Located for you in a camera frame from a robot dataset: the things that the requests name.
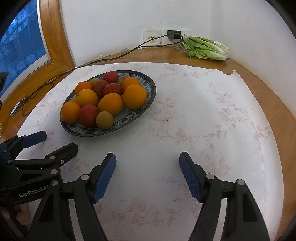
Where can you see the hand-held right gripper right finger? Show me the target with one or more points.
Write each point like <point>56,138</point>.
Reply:
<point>190,178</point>

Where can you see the bagged romaine lettuce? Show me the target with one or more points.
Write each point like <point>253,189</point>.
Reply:
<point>203,48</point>

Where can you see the black power adapter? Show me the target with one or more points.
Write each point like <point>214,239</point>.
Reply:
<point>174,34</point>

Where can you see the orange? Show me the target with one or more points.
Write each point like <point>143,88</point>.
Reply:
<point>110,103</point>
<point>134,96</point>
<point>130,83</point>
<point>82,87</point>
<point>87,97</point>
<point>70,112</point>

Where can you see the white wall socket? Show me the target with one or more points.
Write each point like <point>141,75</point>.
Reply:
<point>151,37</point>
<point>186,34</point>

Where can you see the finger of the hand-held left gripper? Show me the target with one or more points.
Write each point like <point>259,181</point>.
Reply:
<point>64,154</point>
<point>35,138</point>

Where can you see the red apple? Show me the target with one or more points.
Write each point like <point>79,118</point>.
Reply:
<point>89,115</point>
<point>110,77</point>
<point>112,88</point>
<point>100,87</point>

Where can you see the person's left hand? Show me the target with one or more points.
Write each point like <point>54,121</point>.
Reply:
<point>22,214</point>

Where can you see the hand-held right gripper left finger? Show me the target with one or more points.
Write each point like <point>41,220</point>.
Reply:
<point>105,177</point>

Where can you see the wooden window frame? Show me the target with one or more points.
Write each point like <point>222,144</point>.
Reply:
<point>53,34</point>

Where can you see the white floral tablecloth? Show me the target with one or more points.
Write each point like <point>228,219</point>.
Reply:
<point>173,143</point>

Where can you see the black device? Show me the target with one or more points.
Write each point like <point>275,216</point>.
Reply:
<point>2,83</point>

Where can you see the blue patterned porcelain plate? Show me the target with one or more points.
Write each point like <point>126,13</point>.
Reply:
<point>124,115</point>

